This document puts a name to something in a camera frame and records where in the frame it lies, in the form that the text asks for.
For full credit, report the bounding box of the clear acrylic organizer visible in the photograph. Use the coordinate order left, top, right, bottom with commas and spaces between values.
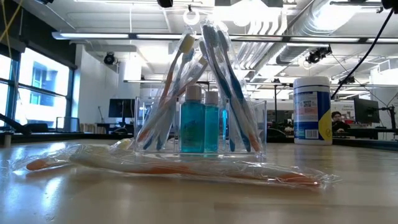
134, 96, 268, 158

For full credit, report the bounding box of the black monitor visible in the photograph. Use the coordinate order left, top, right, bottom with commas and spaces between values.
353, 98, 381, 124
108, 98, 136, 119

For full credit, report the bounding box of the black chair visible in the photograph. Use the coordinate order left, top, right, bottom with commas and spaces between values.
267, 127, 289, 139

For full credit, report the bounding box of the ceiling light strip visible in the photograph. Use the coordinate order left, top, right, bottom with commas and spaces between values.
52, 31, 130, 40
366, 37, 398, 44
229, 35, 284, 41
290, 37, 361, 43
136, 34, 206, 40

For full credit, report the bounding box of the white blue wipes canister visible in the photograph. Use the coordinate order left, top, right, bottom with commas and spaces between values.
293, 76, 333, 146

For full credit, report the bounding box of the person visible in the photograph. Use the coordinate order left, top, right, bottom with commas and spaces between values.
331, 111, 351, 134

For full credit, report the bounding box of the large window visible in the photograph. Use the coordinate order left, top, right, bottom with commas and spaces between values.
0, 52, 74, 131

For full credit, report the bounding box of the white cable coil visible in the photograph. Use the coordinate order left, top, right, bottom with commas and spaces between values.
182, 8, 201, 26

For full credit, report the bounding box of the black ceiling camera cluster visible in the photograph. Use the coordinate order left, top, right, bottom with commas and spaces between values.
304, 45, 333, 65

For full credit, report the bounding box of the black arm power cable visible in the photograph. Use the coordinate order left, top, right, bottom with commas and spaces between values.
330, 9, 394, 100

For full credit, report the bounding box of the thin yellow cable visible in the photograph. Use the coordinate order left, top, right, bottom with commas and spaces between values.
0, 0, 24, 58

